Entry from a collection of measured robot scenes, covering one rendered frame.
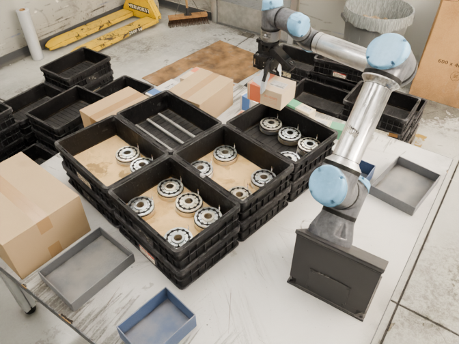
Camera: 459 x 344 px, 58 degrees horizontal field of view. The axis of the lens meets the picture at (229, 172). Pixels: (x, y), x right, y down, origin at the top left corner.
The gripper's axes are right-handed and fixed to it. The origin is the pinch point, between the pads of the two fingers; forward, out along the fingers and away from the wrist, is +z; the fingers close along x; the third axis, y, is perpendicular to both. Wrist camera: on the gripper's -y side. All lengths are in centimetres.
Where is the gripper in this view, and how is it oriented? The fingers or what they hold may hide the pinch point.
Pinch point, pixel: (271, 87)
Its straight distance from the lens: 176.1
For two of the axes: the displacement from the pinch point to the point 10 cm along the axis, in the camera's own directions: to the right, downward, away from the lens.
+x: -5.7, 5.5, -6.1
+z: 0.0, 7.4, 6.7
